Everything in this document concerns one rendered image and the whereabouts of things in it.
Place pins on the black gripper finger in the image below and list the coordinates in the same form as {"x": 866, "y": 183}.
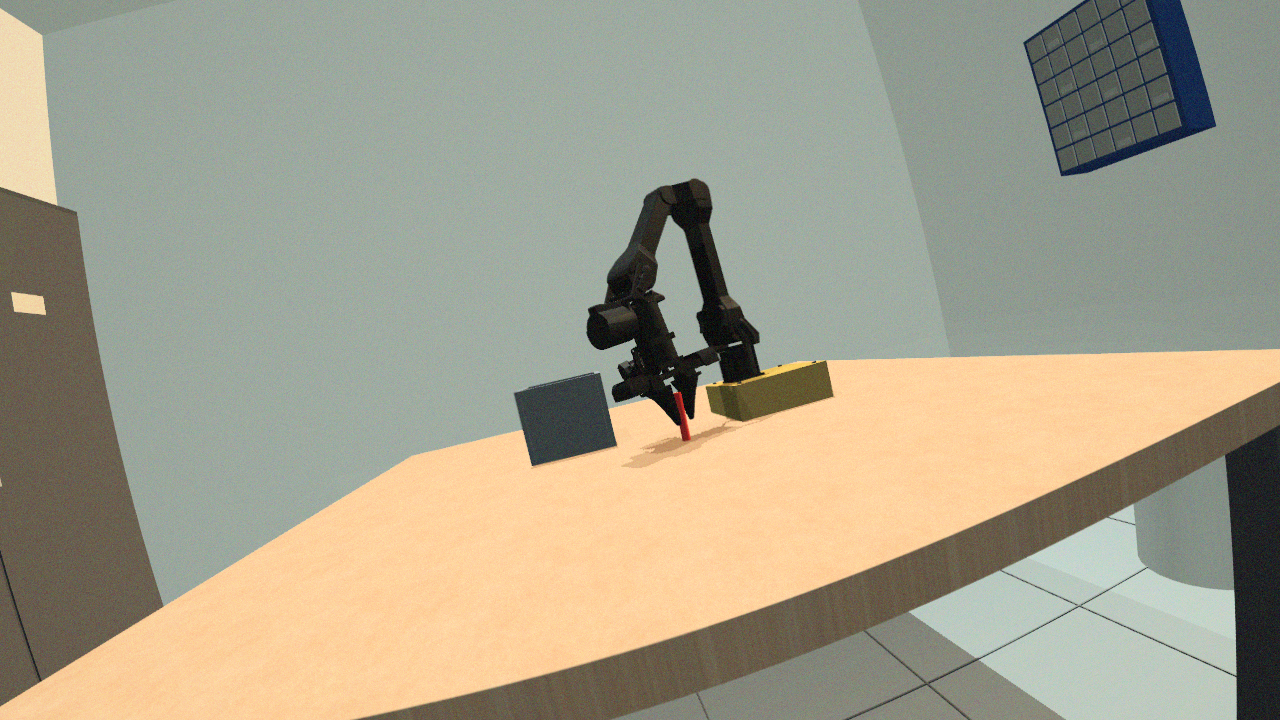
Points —
{"x": 664, "y": 397}
{"x": 687, "y": 386}

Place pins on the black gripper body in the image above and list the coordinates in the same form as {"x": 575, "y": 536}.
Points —
{"x": 658, "y": 354}

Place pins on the red peg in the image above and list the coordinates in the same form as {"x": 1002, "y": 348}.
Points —
{"x": 684, "y": 427}

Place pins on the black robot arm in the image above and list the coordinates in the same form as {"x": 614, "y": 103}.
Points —
{"x": 721, "y": 320}

